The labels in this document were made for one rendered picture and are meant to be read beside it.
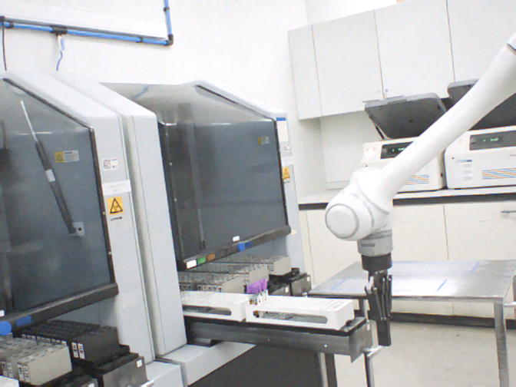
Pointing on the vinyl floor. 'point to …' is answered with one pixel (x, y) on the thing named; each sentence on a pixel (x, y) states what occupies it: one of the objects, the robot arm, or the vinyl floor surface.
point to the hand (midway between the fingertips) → (383, 332)
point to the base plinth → (443, 319)
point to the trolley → (422, 275)
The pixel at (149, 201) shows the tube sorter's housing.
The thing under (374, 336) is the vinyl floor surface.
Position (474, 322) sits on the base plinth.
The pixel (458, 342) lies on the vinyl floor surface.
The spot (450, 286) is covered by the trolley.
